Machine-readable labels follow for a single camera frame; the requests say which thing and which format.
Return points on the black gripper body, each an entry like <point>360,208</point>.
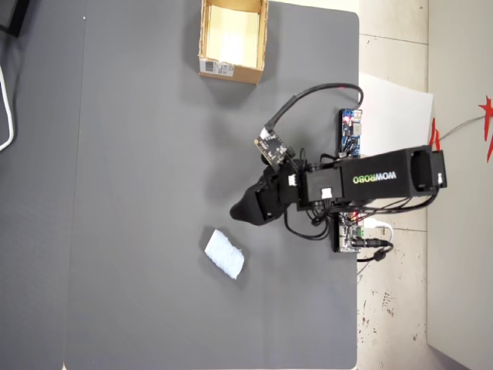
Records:
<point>290,189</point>

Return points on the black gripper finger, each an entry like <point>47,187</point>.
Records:
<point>250,208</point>

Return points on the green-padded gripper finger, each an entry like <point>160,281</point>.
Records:
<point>272,178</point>

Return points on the white yarn-wrapped block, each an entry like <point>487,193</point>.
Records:
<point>225,254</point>

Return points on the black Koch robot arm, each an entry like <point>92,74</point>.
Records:
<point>369,181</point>

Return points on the open cardboard box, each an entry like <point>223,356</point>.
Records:
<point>231,75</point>

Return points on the black box corner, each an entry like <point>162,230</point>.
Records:
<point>13,13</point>

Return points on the green motor controller board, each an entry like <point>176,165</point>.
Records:
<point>346,235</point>

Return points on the blue circuit board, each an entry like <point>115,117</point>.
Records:
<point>349,131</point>

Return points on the white power plug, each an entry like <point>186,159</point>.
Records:
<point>373,223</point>

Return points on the large gray table mat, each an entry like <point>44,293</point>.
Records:
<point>154,173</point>

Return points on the white paper sheet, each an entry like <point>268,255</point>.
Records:
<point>393,123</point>

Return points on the black camera circuit board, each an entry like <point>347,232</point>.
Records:
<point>272,151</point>

